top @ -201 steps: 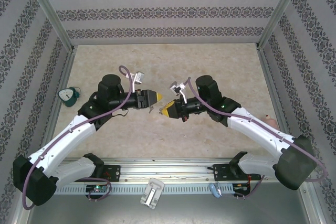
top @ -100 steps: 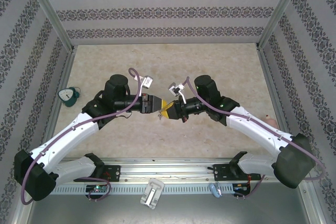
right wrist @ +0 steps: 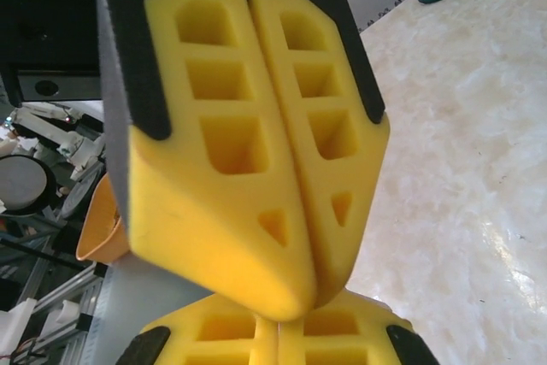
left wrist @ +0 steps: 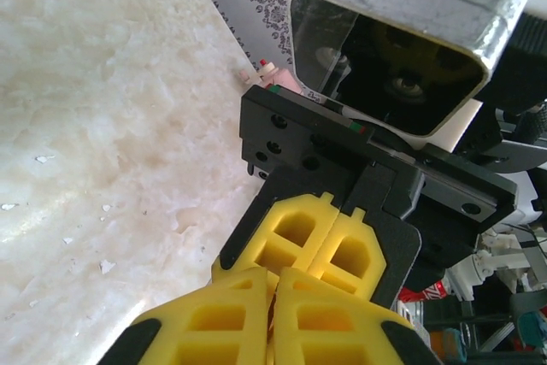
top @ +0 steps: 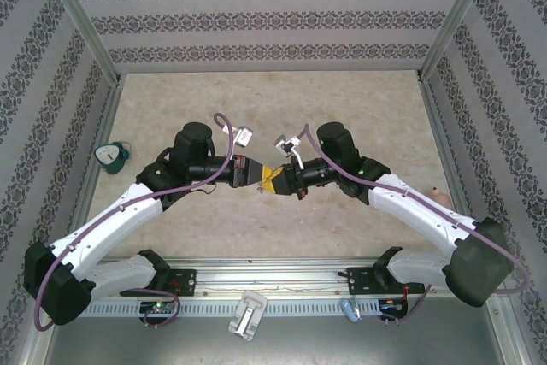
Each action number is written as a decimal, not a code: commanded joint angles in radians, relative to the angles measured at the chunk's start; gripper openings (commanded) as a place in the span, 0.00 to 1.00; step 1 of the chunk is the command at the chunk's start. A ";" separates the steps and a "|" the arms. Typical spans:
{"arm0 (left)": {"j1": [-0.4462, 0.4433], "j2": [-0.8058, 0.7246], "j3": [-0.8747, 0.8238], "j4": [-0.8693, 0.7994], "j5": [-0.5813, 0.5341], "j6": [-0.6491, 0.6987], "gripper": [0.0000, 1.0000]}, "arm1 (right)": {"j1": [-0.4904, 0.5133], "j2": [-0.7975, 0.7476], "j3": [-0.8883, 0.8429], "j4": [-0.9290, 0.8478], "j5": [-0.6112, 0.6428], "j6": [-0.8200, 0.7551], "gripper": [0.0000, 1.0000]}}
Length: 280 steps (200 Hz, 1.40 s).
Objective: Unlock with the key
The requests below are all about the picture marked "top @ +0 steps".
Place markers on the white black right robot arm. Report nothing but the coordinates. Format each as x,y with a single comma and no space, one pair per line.
419,211

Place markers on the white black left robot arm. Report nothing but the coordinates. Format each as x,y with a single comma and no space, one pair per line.
111,219

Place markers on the green alarm clock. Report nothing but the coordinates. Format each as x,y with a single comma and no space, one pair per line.
109,155

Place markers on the small pink toy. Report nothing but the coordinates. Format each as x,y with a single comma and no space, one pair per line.
440,198

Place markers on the blue white clip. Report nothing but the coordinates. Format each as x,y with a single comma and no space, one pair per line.
351,311

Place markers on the small circuit board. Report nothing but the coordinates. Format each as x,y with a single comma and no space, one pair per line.
391,305

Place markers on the circuit board with green light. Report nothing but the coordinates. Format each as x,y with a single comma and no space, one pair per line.
158,306

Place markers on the grey metal panel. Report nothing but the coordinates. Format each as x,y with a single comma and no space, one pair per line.
128,343

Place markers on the wide aluminium mounting rail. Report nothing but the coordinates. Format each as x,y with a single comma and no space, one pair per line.
273,275

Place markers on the aluminium side rail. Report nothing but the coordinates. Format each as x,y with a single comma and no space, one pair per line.
437,125
104,125

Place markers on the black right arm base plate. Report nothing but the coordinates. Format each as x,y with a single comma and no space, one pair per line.
359,281

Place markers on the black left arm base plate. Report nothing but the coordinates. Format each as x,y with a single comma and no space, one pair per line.
184,281

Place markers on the white plastic bracket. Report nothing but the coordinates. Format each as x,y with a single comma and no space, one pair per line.
248,318

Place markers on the aluminium corner post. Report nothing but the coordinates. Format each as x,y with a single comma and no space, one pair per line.
450,27
87,27

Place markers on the aluminium frame bar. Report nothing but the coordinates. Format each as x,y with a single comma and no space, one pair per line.
25,348
510,331

